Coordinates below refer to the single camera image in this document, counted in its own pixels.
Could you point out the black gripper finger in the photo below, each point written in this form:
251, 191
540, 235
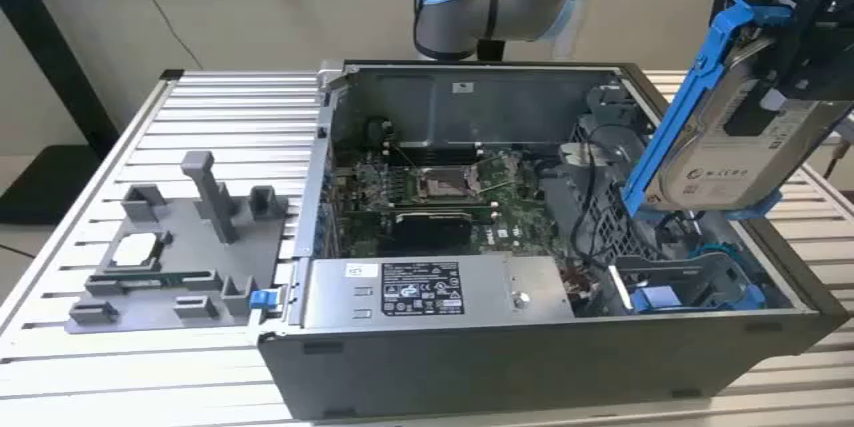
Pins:
757, 112

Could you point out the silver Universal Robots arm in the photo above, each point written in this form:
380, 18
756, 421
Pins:
468, 12

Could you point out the black RAM slot bank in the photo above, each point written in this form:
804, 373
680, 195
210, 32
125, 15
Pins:
437, 153

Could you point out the grey metal drive cage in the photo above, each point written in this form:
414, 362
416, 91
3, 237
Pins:
601, 217

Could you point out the green motherboard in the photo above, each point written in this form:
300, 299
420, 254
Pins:
514, 207

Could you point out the white case sticker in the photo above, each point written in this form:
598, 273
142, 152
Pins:
462, 87

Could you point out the CPU socket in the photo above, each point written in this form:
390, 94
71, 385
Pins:
444, 186

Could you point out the thin metal locking lever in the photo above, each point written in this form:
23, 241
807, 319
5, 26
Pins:
409, 157

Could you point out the black graphics card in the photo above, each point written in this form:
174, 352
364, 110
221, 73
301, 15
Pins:
428, 234

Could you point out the black and white supply label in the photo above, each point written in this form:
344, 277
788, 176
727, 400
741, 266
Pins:
421, 289

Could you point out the dark grey open PC case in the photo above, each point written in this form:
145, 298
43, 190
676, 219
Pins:
468, 372

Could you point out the silver power supply unit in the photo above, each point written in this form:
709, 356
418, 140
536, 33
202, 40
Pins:
334, 297

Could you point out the blue case latch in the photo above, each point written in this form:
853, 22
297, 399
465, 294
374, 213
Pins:
262, 299

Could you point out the grey plastic parts rack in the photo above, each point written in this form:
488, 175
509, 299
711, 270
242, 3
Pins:
181, 227

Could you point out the green RAM stick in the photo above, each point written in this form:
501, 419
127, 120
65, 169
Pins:
177, 277

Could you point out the silver CPU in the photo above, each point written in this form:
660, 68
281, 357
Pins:
137, 249

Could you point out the black slanted post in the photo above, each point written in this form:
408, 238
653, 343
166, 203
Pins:
41, 22

